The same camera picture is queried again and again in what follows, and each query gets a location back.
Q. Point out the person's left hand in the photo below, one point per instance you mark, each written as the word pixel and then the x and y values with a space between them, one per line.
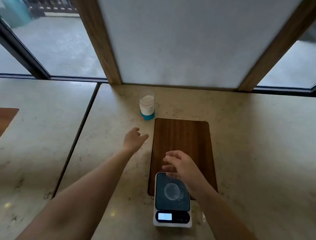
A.
pixel 132 142

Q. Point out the person's right hand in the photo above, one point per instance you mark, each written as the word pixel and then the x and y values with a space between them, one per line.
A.
pixel 185 168

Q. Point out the person's left thumb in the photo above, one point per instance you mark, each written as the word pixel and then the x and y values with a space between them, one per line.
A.
pixel 144 138

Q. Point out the person's right thumb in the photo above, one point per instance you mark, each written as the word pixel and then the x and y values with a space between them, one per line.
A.
pixel 168 169

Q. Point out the person's left forearm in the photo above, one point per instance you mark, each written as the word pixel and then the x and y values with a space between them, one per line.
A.
pixel 81 200

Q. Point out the person's right forearm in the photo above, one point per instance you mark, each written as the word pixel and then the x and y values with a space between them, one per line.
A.
pixel 219 212

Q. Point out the small clear round dish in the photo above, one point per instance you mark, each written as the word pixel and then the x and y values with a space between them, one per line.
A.
pixel 172 191

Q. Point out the glass jar with white powder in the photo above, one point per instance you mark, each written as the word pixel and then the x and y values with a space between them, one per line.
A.
pixel 147 106

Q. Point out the dark wooden cutting board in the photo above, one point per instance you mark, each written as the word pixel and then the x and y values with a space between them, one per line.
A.
pixel 182 138

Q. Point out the white digital kitchen scale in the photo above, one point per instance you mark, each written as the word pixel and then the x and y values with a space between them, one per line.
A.
pixel 184 218

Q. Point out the small white tag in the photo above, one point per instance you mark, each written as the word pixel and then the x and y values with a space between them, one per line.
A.
pixel 204 217

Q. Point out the white frosted panel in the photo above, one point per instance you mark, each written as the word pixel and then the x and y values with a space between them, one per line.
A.
pixel 187 42

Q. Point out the brown wooden board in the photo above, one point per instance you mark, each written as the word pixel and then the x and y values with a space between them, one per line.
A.
pixel 6 117

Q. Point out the dark railing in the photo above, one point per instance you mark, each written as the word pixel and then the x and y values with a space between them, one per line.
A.
pixel 51 6

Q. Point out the teal bin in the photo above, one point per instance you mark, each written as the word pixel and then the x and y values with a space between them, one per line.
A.
pixel 14 11

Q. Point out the wooden post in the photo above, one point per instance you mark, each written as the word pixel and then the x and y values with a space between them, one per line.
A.
pixel 274 47
pixel 98 39

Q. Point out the black window frame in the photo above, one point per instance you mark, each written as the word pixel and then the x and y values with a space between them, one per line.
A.
pixel 24 56
pixel 284 90

